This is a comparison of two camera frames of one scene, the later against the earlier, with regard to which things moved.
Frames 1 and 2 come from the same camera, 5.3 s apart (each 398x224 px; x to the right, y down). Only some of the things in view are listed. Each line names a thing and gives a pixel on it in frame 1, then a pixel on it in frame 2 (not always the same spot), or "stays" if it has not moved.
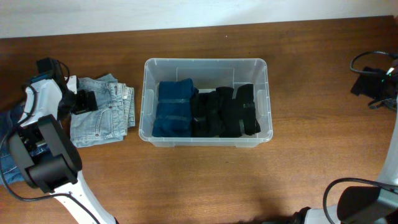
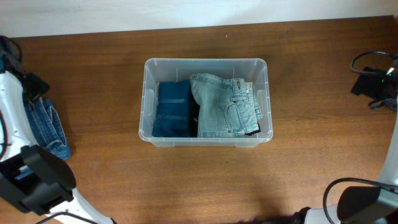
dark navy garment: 206,121 -> 194,114
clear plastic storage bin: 206,102 stays
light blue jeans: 115,114 -> 226,107
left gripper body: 78,101 -> 35,86
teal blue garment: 174,114 stays
